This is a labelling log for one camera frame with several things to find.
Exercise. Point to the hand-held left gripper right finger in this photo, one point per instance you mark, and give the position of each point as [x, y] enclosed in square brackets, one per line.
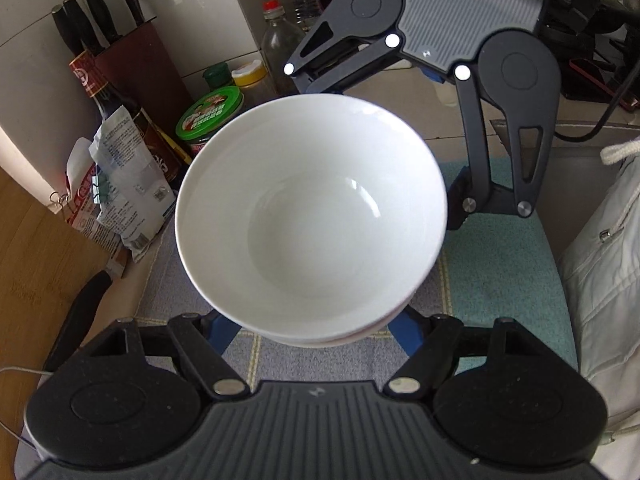
[405, 335]

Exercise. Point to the plain white bowl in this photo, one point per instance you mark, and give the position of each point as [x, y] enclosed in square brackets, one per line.
[310, 220]

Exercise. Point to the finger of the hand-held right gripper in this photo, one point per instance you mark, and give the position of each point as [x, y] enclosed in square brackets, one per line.
[475, 135]
[350, 62]

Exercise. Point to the red white plastic bag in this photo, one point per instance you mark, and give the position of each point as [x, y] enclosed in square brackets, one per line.
[80, 210]

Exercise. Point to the black binder clip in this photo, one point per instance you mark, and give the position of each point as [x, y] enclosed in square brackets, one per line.
[59, 202]

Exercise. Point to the dark soy sauce bottle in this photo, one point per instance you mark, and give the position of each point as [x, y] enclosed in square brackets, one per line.
[100, 90]

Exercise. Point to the clear bottle red cap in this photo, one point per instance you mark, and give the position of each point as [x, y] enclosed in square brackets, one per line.
[280, 45]

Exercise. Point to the green lid sauce jar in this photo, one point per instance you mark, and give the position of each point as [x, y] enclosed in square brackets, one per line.
[210, 115]

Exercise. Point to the yellow lid spice jar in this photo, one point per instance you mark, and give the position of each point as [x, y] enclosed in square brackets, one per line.
[252, 80]

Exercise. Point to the white jacket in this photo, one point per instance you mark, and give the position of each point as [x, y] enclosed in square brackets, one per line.
[605, 285]

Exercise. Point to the bamboo cutting board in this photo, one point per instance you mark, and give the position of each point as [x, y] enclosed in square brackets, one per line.
[35, 260]

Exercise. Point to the grey checked towel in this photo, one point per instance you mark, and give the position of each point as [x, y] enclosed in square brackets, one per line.
[325, 365]

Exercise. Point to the white blue plastic bag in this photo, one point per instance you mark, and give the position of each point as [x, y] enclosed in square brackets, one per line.
[135, 185]

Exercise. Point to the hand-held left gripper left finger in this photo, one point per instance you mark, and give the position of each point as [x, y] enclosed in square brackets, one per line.
[222, 335]

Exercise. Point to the dark red knife block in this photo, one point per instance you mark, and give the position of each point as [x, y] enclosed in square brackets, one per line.
[145, 75]

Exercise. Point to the teal binder clip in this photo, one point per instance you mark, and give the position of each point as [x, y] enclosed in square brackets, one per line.
[104, 187]

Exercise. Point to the green cap small jar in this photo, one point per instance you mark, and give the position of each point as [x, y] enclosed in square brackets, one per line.
[217, 75]

